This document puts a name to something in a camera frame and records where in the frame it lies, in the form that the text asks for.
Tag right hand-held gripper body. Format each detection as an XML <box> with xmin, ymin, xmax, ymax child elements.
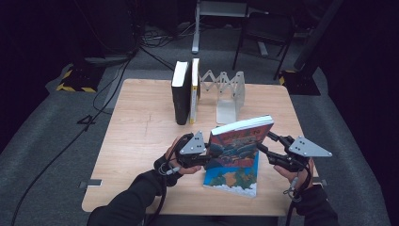
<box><xmin>268</xmin><ymin>135</ymin><xmax>333</xmax><ymax>173</ymax></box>

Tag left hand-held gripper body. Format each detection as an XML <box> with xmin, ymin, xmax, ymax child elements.
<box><xmin>173</xmin><ymin>130</ymin><xmax>208</xmax><ymax>169</ymax></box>

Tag red illustrated book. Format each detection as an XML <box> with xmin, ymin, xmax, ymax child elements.
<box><xmin>205</xmin><ymin>114</ymin><xmax>275</xmax><ymax>172</ymax></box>

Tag blue book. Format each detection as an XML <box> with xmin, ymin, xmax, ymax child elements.
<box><xmin>202</xmin><ymin>152</ymin><xmax>261</xmax><ymax>199</ymax></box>

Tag expandable metal book rack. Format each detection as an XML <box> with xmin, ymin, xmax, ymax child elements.
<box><xmin>199</xmin><ymin>69</ymin><xmax>247</xmax><ymax>125</ymax></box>

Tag thick black book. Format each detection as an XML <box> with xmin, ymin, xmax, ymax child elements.
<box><xmin>170</xmin><ymin>60</ymin><xmax>193</xmax><ymax>126</ymax></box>

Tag yellow book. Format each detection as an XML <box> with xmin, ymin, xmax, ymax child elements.
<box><xmin>187</xmin><ymin>57</ymin><xmax>201</xmax><ymax>125</ymax></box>

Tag person's left hand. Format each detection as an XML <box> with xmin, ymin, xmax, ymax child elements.
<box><xmin>164</xmin><ymin>137</ymin><xmax>203</xmax><ymax>176</ymax></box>

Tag person's right hand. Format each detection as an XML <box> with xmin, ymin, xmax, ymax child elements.
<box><xmin>273</xmin><ymin>156</ymin><xmax>315</xmax><ymax>192</ymax></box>

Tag black chair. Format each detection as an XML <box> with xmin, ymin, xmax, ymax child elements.
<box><xmin>231</xmin><ymin>11</ymin><xmax>297</xmax><ymax>81</ymax></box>

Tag black slanted pole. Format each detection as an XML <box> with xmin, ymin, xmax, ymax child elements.
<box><xmin>293</xmin><ymin>0</ymin><xmax>344</xmax><ymax>72</ymax></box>

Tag grey desk with metal leg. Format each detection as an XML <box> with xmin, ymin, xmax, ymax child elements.
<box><xmin>191</xmin><ymin>0</ymin><xmax>271</xmax><ymax>55</ymax></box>

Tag black yellow striped stand base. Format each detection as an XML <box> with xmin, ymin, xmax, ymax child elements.
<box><xmin>56</xmin><ymin>64</ymin><xmax>106</xmax><ymax>93</ymax></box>

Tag right hand-held gripper cable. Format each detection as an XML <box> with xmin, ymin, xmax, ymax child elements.
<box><xmin>282</xmin><ymin>163</ymin><xmax>313</xmax><ymax>226</ymax></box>

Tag hand-held gripper cable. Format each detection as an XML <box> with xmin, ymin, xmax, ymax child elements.
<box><xmin>147</xmin><ymin>156</ymin><xmax>184</xmax><ymax>226</ymax></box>
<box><xmin>282</xmin><ymin>163</ymin><xmax>313</xmax><ymax>226</ymax></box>

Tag left hand-held gripper cable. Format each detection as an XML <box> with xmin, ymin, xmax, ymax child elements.
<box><xmin>147</xmin><ymin>156</ymin><xmax>184</xmax><ymax>226</ymax></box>

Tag bundle of floor cables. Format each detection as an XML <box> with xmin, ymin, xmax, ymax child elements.
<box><xmin>137</xmin><ymin>22</ymin><xmax>197</xmax><ymax>48</ymax></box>

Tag long black floor cable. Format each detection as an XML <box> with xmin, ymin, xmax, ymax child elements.
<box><xmin>10</xmin><ymin>46</ymin><xmax>139</xmax><ymax>226</ymax></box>

